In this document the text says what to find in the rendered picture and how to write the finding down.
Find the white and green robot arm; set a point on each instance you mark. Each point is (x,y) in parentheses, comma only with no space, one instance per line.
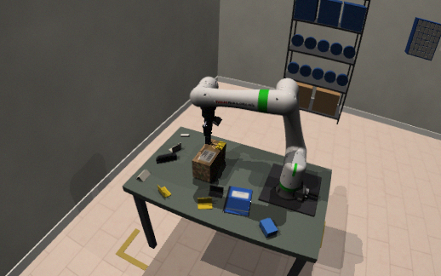
(284,100)

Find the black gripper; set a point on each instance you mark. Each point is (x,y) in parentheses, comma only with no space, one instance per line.
(207,126)

